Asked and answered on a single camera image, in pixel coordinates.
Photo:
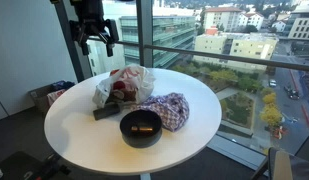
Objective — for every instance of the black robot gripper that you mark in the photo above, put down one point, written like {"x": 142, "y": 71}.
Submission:
{"x": 90, "y": 16}

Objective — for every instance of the brown red moose toy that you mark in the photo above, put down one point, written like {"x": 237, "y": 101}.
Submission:
{"x": 122, "y": 93}

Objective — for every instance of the white red plastic bag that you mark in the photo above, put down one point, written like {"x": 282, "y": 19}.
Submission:
{"x": 140, "y": 81}

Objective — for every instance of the white red printed bag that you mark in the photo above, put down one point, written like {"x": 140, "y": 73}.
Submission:
{"x": 55, "y": 96}

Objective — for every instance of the dark blue cloth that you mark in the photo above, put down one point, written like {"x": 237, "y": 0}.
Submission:
{"x": 62, "y": 85}

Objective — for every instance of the black rectangular block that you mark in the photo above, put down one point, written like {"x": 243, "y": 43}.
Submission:
{"x": 105, "y": 111}

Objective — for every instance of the cardboard box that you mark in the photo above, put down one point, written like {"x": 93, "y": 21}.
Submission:
{"x": 40, "y": 100}

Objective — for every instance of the small brass cylinder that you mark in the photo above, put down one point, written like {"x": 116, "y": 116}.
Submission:
{"x": 142, "y": 128}

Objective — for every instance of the purple white checkered cloth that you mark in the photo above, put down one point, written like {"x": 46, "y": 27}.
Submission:
{"x": 169, "y": 110}

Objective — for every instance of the black round bowl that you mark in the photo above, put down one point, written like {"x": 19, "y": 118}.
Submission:
{"x": 140, "y": 136}

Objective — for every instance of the metal window railing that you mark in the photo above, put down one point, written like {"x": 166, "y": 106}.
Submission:
{"x": 227, "y": 57}

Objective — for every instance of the black equipment case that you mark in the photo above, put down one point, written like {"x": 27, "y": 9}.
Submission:
{"x": 17, "y": 166}

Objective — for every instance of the window frame post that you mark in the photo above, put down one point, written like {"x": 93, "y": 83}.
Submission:
{"x": 144, "y": 33}
{"x": 69, "y": 50}

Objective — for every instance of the white table pedestal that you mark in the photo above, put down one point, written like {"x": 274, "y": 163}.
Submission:
{"x": 145, "y": 177}

